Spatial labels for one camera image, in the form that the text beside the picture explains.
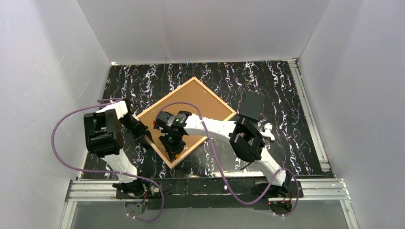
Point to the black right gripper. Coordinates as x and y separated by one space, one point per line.
172 144

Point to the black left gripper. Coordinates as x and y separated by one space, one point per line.
144 131

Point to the wooden photo frame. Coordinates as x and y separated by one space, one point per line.
192 96

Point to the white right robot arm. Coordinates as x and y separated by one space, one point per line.
245 139

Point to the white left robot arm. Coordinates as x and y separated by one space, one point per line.
104 138

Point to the black flat box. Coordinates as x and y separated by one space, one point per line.
252 106

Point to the white plastic pipe fitting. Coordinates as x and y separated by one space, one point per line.
267 131

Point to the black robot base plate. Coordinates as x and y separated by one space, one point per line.
154 198

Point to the aluminium rail right side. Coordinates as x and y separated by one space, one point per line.
320 151

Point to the aluminium rail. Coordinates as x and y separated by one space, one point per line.
308 189
320 151

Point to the aluminium rail front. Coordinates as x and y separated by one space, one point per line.
308 189

